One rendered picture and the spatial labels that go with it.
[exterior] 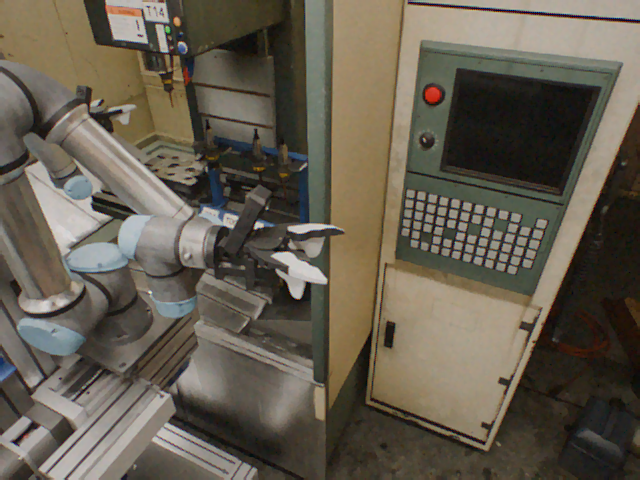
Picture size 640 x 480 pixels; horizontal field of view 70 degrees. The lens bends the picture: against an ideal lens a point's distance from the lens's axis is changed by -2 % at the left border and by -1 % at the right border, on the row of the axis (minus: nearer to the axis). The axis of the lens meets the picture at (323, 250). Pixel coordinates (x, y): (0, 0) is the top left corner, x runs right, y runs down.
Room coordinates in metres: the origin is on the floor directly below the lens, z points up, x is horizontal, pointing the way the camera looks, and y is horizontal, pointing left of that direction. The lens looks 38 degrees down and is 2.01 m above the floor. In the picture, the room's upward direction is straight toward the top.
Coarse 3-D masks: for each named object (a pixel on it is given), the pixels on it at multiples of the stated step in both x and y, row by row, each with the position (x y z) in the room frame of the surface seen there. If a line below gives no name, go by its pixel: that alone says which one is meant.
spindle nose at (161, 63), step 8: (144, 56) 1.86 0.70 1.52; (152, 56) 1.84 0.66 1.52; (160, 56) 1.84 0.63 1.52; (168, 56) 1.86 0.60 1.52; (176, 56) 1.88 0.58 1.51; (144, 64) 1.87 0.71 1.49; (152, 64) 1.84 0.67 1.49; (160, 64) 1.84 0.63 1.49; (168, 64) 1.85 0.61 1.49; (176, 64) 1.88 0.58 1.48; (160, 72) 1.85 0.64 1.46
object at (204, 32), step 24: (96, 0) 1.76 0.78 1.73; (168, 0) 1.62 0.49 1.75; (192, 0) 1.64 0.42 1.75; (216, 0) 1.76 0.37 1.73; (240, 0) 1.89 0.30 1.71; (264, 0) 2.04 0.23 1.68; (96, 24) 1.77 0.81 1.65; (144, 24) 1.67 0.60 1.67; (168, 24) 1.63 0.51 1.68; (192, 24) 1.63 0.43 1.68; (216, 24) 1.74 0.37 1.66; (240, 24) 1.87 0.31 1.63; (264, 24) 2.03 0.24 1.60; (144, 48) 1.68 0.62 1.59; (168, 48) 1.64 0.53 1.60; (192, 48) 1.61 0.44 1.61
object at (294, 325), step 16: (288, 288) 1.41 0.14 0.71; (272, 304) 1.32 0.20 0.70; (288, 304) 1.29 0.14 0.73; (304, 304) 1.26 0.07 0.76; (256, 320) 1.24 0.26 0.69; (272, 320) 1.21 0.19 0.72; (288, 320) 1.18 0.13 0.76; (304, 320) 1.15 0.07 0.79; (288, 336) 1.18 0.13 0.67; (304, 336) 1.15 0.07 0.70
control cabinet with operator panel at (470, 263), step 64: (448, 0) 1.22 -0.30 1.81; (512, 0) 1.16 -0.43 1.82; (576, 0) 1.10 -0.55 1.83; (448, 64) 1.17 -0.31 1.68; (512, 64) 1.11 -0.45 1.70; (576, 64) 1.06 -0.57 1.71; (448, 128) 1.16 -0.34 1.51; (512, 128) 1.11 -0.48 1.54; (576, 128) 1.05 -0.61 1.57; (448, 192) 1.15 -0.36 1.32; (512, 192) 1.08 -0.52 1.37; (576, 192) 1.04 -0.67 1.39; (384, 256) 1.26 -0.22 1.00; (448, 256) 1.13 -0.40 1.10; (512, 256) 1.06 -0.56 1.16; (384, 320) 1.26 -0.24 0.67; (448, 320) 1.16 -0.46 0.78; (512, 320) 1.08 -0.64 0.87; (384, 384) 1.25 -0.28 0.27; (448, 384) 1.14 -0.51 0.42; (512, 384) 1.03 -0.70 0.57
